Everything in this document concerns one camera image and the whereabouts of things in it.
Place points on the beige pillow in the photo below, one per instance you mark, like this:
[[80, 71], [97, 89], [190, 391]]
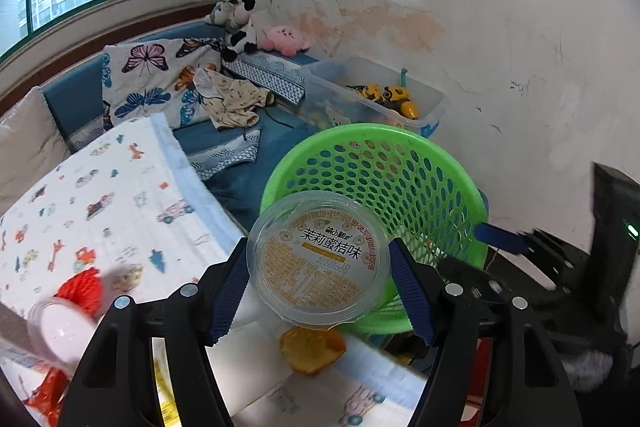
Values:
[[30, 142]]

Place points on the white car print blanket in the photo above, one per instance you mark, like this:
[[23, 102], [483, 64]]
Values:
[[100, 207]]

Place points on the beige patterned child garment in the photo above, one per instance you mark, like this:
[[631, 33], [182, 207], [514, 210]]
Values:
[[235, 102]]

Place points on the clear plastic cup white inside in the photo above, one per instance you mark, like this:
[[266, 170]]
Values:
[[60, 332]]

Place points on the orange snack piece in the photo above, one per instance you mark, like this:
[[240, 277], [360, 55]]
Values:
[[312, 349]]

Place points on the red foam fruit net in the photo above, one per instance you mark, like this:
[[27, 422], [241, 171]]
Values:
[[82, 289]]

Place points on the person's right forearm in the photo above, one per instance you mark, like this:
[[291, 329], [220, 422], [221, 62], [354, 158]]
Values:
[[587, 364]]

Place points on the white yellow packet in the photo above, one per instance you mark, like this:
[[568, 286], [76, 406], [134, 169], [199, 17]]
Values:
[[162, 387]]

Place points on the blue sofa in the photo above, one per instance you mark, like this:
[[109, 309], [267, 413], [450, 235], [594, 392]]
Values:
[[280, 142]]

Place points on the clear jelly cup printed lid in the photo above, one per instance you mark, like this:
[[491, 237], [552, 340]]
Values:
[[320, 257]]

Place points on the clear plastic storage bin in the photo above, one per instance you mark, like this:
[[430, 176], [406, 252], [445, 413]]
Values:
[[350, 72]]

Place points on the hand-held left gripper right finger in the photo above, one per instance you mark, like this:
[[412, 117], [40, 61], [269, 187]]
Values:
[[412, 292]]

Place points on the blue white patterned cloth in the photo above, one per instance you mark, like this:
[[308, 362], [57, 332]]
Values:
[[230, 152], [270, 77]]

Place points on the yellow toy truck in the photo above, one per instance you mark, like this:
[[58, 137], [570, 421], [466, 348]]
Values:
[[395, 97]]

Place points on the pink round plush toy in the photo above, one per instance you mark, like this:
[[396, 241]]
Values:
[[284, 39]]

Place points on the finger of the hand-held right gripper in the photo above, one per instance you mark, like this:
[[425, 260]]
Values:
[[470, 272], [500, 238]]

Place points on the red snack wrapper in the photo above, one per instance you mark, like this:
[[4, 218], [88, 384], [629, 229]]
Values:
[[47, 394]]

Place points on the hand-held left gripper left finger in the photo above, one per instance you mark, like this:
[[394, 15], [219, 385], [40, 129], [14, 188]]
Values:
[[227, 297]]

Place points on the grey white plush toy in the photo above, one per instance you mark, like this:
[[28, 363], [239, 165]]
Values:
[[220, 13]]

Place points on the black white cow plush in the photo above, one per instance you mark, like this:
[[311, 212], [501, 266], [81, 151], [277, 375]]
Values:
[[245, 32]]

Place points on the green plastic mesh basket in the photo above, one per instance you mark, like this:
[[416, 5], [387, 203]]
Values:
[[400, 177]]

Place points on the large butterfly print pillow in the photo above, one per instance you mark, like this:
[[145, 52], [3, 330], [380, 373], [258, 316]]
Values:
[[145, 77]]

